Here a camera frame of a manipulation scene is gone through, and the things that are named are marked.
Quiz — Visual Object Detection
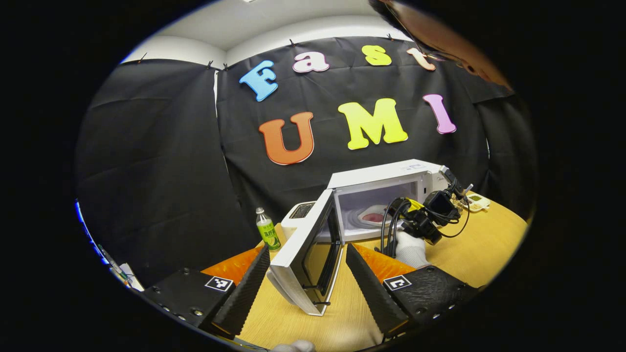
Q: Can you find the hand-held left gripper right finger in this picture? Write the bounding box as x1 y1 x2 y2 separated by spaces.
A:
345 243 480 339

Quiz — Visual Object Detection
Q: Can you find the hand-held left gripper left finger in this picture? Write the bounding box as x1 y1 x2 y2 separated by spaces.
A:
142 244 271 339

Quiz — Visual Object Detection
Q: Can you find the white microwave oven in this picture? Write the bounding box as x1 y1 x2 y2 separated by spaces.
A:
267 159 453 317

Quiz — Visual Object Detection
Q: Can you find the white square plate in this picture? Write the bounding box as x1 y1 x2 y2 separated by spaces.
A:
357 204 392 226

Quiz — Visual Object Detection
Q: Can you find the white divided dish of beans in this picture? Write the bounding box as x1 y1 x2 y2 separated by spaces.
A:
462 192 491 212

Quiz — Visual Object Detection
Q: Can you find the green drink bottle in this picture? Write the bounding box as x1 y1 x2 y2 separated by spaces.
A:
255 207 282 251

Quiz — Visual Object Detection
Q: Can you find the white toaster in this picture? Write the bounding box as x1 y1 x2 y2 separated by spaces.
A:
281 201 317 240

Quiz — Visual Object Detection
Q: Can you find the person's head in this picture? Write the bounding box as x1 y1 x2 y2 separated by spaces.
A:
369 0 514 93

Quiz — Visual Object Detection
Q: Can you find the black cable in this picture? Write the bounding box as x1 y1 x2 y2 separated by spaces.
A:
379 198 411 258

